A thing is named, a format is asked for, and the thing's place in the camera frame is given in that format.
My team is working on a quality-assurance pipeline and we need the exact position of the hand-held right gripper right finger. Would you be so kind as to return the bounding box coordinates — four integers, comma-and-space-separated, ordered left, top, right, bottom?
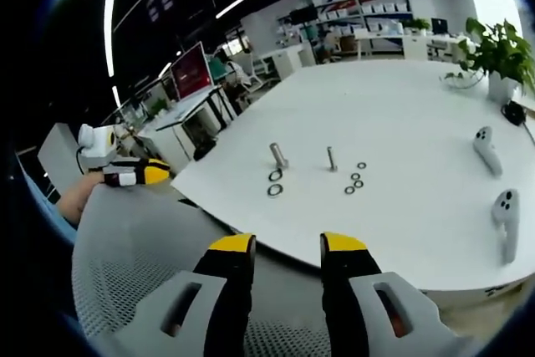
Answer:
318, 231, 466, 357

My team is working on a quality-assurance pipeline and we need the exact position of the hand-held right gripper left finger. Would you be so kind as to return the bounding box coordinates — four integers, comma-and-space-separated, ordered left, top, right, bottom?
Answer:
111, 232, 257, 357

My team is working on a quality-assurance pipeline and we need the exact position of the thick metal threaded stud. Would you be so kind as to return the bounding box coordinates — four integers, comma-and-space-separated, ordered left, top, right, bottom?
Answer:
268, 141, 292, 171

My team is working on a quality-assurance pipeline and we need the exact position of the person's left hand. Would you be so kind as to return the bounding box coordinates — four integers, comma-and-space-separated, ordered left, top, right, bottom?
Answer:
55, 172, 105, 225

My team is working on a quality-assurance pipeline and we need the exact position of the white side desk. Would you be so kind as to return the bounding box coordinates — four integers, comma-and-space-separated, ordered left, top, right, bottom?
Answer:
136, 84, 236, 162

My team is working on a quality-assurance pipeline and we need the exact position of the grey mesh office chair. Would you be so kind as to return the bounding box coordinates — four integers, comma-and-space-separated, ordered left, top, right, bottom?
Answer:
69, 182, 325, 357

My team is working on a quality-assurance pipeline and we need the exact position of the monitor with red screen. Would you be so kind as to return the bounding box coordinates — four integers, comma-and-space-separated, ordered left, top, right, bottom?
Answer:
168, 41, 215, 104

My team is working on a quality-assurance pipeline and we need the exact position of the white handheld controller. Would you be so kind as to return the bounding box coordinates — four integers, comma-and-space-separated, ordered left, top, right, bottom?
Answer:
491, 187, 521, 265
472, 125, 504, 177

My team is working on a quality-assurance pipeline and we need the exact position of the white storage shelf rack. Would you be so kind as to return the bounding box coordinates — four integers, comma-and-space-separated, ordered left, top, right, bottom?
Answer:
275, 0, 414, 59

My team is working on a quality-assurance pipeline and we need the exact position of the small green potted plant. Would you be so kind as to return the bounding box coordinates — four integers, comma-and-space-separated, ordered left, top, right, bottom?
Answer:
402, 17, 432, 37

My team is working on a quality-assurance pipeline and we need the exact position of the green leafy potted plant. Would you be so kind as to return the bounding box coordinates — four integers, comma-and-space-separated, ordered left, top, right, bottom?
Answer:
441, 17, 535, 105

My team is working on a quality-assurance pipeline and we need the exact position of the black computer monitor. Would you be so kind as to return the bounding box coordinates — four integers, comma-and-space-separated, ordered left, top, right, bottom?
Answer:
430, 17, 451, 36

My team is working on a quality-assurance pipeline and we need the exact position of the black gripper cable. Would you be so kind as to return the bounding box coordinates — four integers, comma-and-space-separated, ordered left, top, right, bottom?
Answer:
74, 146, 91, 174

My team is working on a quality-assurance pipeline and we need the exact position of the black cable coil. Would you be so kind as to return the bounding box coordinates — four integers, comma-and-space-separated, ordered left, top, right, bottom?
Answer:
501, 100, 535, 143

